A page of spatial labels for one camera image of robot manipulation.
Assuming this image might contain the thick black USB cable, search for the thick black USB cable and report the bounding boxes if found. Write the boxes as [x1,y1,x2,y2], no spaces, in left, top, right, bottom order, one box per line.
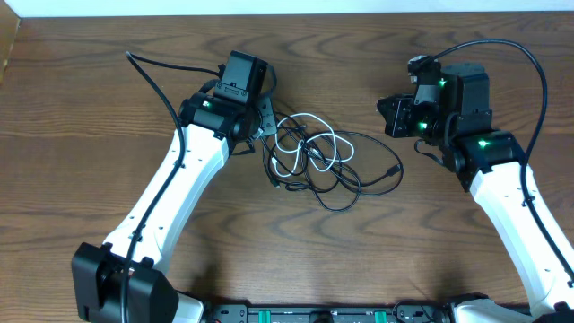
[259,125,404,198]

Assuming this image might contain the white USB cable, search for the white USB cable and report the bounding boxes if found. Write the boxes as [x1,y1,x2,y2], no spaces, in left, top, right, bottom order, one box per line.
[271,112,356,179]

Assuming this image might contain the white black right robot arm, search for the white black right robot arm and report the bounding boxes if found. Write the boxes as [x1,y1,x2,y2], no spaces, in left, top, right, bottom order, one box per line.
[377,57,573,322]

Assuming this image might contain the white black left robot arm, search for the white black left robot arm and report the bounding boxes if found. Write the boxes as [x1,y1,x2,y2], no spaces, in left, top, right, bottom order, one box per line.
[71,92,277,322]

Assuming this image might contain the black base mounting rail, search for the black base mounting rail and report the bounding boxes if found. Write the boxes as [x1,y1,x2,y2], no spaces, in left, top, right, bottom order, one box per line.
[204,302,537,323]

